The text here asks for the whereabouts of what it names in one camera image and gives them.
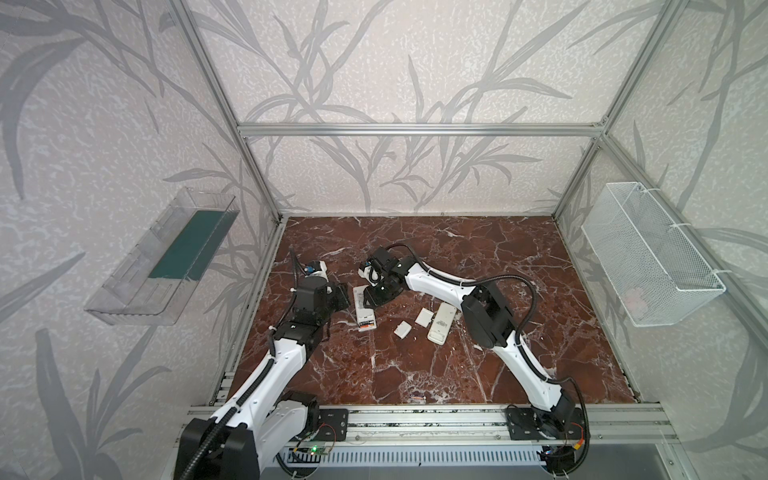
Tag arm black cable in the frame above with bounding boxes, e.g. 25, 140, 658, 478
386, 242, 592, 475
176, 250, 307, 480

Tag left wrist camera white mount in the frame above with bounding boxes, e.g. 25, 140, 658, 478
301, 260, 329, 282

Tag small circuit board with wires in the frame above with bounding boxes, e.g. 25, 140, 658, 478
289, 443, 335, 463

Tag aluminium horizontal frame bar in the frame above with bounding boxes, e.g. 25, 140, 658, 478
237, 123, 603, 137

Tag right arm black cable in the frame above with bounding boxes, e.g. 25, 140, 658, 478
386, 242, 592, 475

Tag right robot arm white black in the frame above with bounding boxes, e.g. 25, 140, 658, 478
358, 243, 576, 429

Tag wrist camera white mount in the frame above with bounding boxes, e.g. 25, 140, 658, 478
358, 264, 379, 285
301, 260, 329, 282

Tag white wire mesh basket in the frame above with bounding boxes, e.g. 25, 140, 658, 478
582, 182, 727, 328

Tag aluminium frame post right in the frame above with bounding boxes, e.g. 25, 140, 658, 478
552, 0, 689, 221

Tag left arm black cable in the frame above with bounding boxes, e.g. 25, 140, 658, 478
176, 250, 307, 480

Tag aluminium frame post left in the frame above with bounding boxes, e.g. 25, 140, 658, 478
169, 0, 283, 223

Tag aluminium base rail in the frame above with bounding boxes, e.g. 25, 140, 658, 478
320, 403, 679, 446

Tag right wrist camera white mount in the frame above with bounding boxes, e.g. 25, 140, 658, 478
358, 264, 379, 285

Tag aluminium frame post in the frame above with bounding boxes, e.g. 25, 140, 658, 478
552, 0, 689, 221
169, 0, 283, 223

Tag white remote being unloaded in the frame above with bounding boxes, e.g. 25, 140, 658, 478
427, 303, 458, 345

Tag white remote with display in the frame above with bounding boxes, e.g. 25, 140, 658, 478
353, 286, 377, 332

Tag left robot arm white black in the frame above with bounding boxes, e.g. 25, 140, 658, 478
173, 276, 350, 479

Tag white battery cover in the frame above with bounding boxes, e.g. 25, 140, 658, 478
415, 308, 434, 328
394, 321, 412, 339

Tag clear plastic wall tray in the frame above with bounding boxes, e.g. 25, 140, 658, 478
84, 187, 240, 326

